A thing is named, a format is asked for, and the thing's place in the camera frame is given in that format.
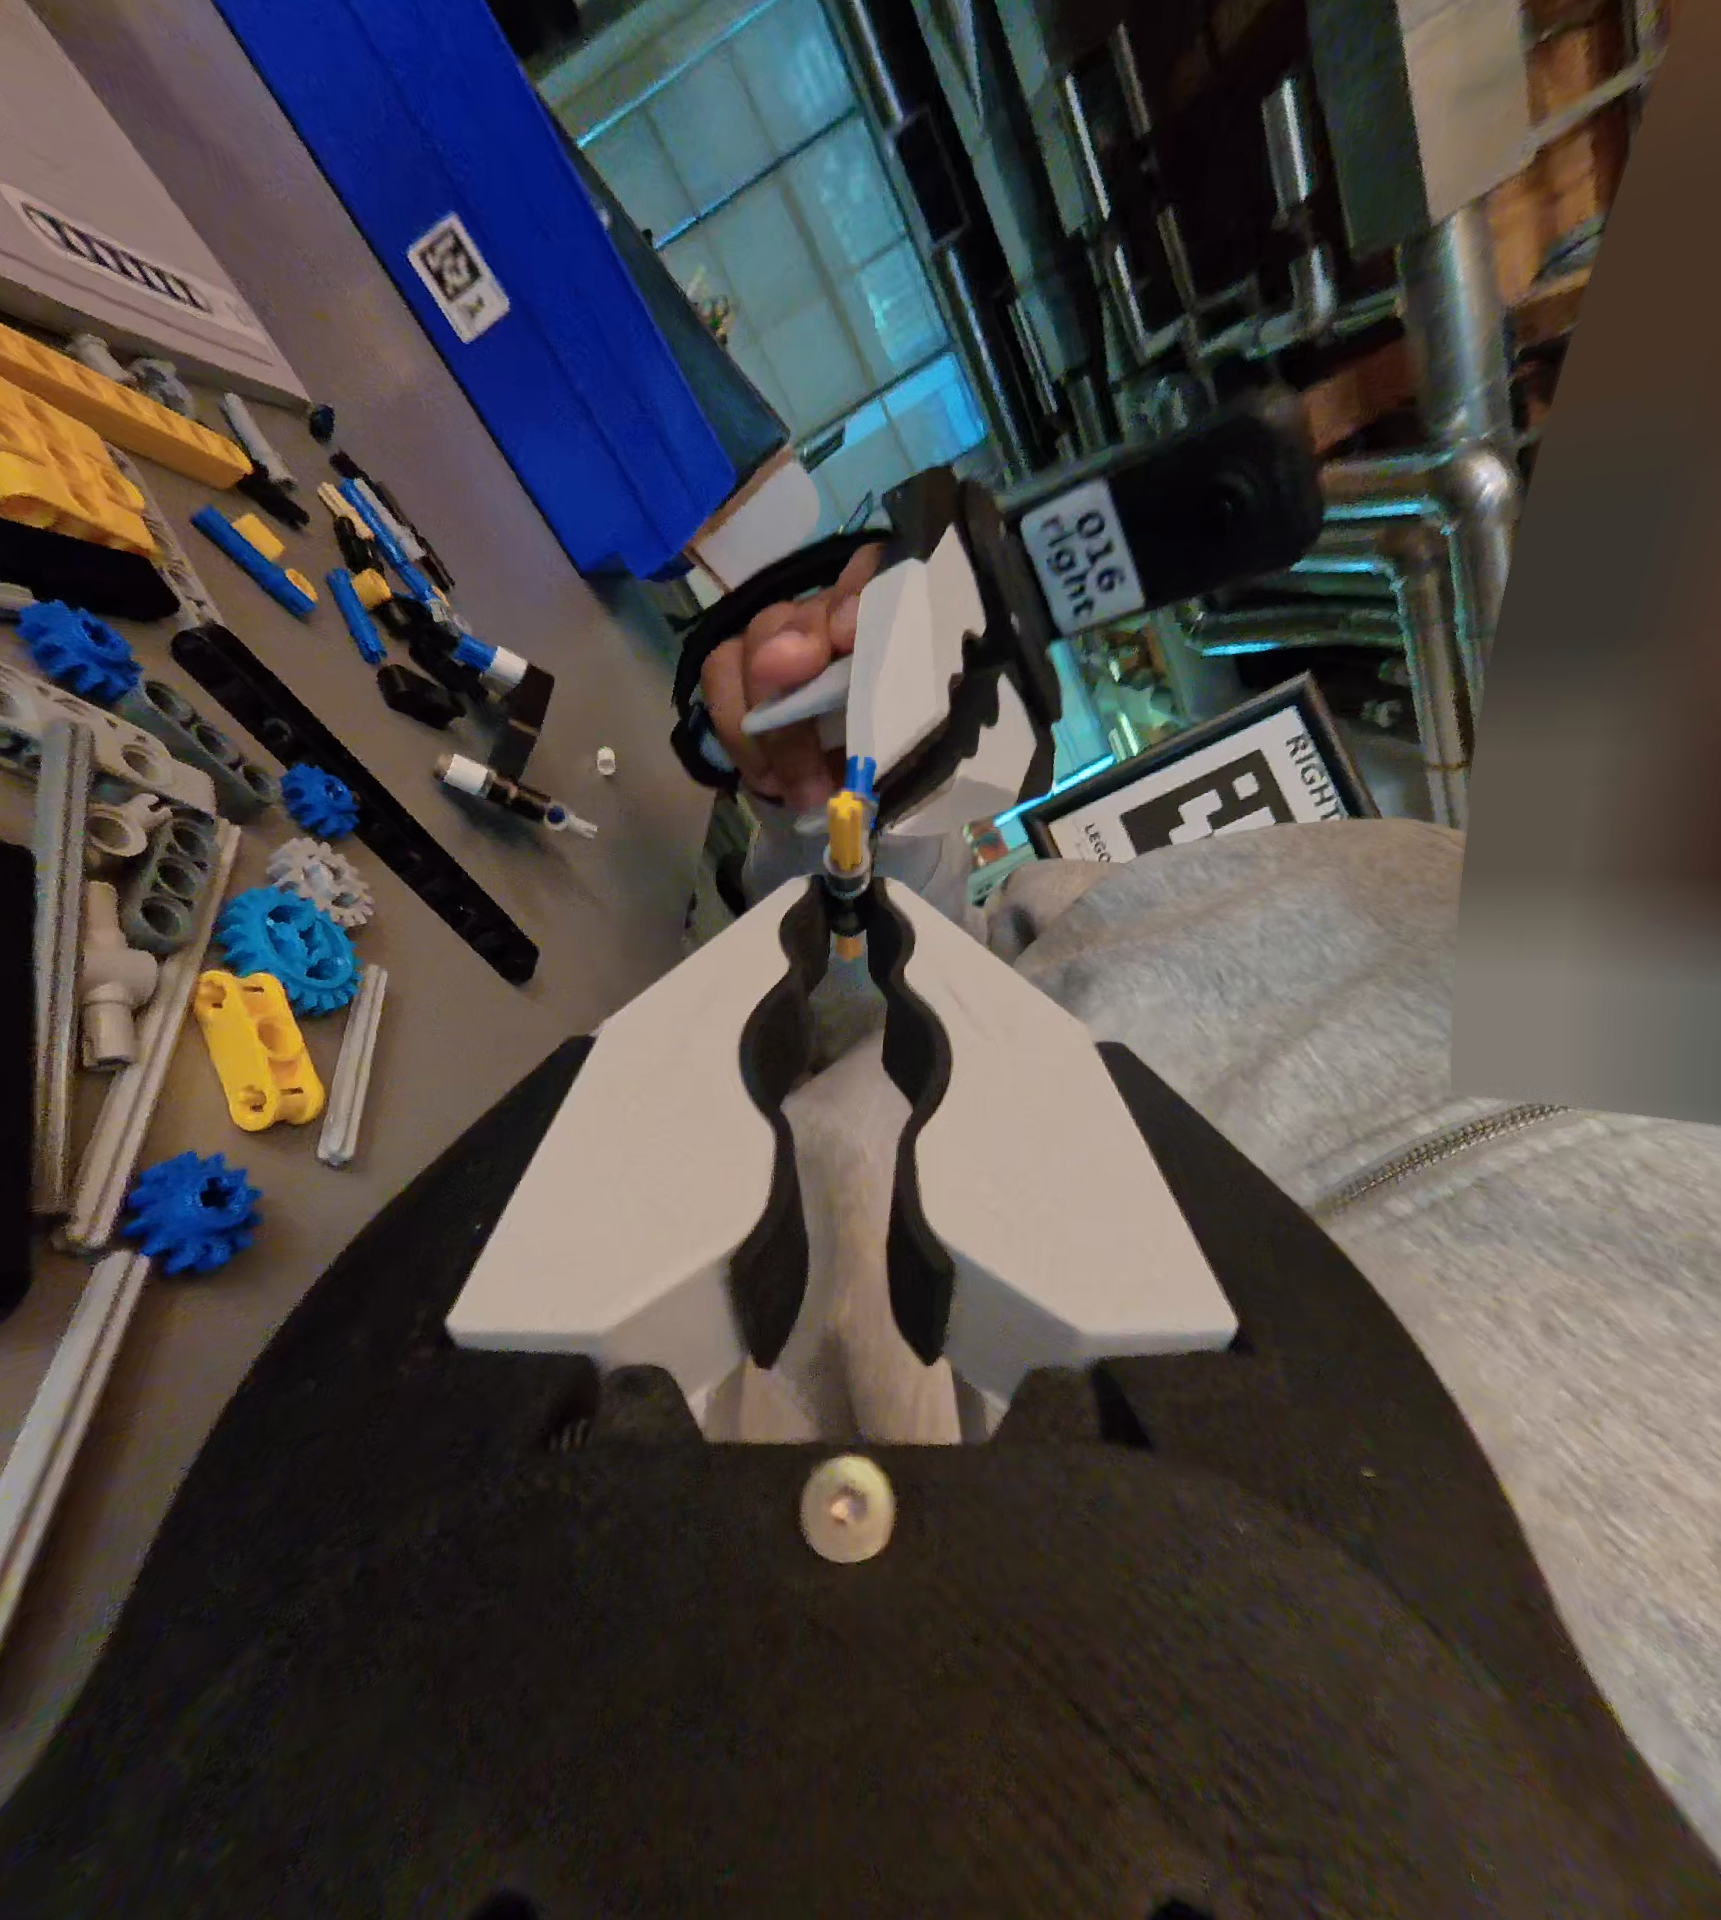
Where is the long yellow lego beam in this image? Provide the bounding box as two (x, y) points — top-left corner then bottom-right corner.
(0, 270), (254, 491)

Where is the lego instruction booklet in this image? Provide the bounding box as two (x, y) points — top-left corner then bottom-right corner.
(0, 0), (313, 409)

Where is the wide black lego panel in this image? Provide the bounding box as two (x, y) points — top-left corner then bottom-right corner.
(0, 486), (177, 624)

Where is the white box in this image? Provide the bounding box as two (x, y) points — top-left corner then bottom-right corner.
(686, 443), (893, 591)

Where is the person's right hand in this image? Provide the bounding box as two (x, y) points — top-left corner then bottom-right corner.
(695, 584), (869, 817)

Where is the yellow lego panel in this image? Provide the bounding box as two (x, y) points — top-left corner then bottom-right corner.
(0, 352), (164, 559)

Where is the short grey lego axle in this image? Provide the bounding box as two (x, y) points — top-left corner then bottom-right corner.
(316, 963), (387, 1171)

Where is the long grey lego axle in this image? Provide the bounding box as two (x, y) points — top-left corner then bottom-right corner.
(0, 1245), (147, 1758)

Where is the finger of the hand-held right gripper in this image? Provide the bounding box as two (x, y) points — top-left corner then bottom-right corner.
(875, 661), (1060, 834)
(844, 525), (1012, 799)

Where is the short dark grey lego beam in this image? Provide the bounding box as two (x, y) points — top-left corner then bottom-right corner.
(121, 802), (220, 954)

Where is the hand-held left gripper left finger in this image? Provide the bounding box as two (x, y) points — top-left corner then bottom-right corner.
(443, 877), (824, 1443)

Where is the person's grey hoodie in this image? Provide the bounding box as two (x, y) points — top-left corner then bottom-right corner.
(980, 817), (1721, 1920)

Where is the silver metal pipe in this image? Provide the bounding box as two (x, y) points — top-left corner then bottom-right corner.
(1311, 195), (1528, 828)

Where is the black framed marker sign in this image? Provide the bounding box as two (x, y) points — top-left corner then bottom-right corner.
(1023, 674), (1379, 864)

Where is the grey lego pin connector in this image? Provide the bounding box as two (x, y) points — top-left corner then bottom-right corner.
(80, 877), (159, 1070)

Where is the long black lego beam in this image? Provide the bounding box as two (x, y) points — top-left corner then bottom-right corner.
(170, 623), (539, 985)

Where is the large azure lego gear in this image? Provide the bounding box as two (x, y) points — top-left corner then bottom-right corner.
(212, 885), (357, 1014)

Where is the yellow lego connector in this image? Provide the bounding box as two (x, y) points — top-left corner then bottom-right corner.
(192, 967), (323, 1131)

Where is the cluster of small lego pins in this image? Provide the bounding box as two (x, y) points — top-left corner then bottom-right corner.
(192, 393), (598, 837)

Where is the light grey lego gear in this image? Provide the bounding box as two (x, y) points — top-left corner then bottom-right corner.
(266, 837), (375, 925)

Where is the blue plastic bin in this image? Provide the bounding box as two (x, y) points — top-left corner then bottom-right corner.
(213, 0), (794, 581)

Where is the yellow blue lego axle assembly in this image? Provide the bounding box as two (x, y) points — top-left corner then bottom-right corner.
(819, 756), (885, 963)

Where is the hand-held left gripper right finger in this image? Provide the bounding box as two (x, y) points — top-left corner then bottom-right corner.
(857, 875), (1241, 1447)

